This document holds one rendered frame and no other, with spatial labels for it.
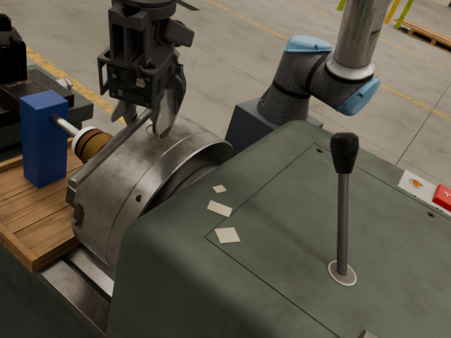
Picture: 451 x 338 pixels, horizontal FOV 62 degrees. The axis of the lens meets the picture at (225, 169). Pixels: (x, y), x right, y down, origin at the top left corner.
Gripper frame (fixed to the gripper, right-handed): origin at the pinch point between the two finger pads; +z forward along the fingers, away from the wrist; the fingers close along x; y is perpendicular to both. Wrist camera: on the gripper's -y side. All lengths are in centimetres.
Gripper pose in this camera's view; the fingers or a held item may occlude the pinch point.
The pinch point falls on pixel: (148, 123)
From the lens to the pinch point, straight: 58.9
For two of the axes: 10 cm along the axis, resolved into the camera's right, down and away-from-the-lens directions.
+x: 9.6, 2.9, -0.7
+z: -1.6, 6.9, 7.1
